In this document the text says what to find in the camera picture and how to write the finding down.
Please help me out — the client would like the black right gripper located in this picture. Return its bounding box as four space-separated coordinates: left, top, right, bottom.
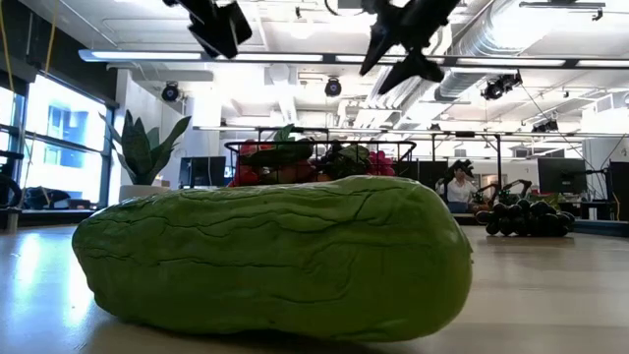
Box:
359 0 461 96

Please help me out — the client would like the red grape bunch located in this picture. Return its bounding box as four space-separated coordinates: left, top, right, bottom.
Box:
367 149 397 177

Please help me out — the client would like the black grape bunch with leaf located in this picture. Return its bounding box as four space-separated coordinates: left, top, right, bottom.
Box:
314 143 372 181
475 195 576 238

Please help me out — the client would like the dark green chili pepper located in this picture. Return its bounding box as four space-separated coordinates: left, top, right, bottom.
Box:
240 143 315 168

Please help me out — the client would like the red chili pepper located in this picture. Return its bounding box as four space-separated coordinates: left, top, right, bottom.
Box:
229 140 276 187

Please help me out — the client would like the light green bitter gourd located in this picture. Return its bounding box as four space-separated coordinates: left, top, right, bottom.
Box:
71 175 474 344

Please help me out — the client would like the long ceiling light bar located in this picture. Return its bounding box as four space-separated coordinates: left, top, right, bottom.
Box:
78 47 629 69

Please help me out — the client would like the black spotlight cluster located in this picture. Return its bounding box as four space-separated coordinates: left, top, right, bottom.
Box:
480 72 523 102

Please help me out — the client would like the black cabinet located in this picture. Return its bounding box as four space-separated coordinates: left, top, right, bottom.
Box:
395 159 449 201

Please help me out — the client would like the black computer monitor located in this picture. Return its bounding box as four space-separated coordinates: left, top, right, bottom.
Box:
537 156 589 196
607 160 629 207
179 155 227 191

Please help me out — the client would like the green potted plant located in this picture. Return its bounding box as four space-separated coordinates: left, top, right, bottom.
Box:
100 108 192 187

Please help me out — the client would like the person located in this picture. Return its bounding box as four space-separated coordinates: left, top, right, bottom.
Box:
444 160 481 213

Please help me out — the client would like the black ceiling light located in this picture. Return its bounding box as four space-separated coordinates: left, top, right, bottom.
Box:
530 117 560 134

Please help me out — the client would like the black bag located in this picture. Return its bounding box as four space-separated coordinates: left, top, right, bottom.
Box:
22 186 75 211

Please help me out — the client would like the black wire basket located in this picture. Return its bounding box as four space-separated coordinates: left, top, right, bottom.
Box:
224 140 418 187

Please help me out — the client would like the silver ventilation duct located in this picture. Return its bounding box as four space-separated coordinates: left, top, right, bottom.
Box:
434 0 566 102

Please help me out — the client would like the black overhead frame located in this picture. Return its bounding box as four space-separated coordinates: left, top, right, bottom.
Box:
192 125 629 196

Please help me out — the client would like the yellow strap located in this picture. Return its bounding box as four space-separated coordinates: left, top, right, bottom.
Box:
43 9 60 75
0 0 15 94

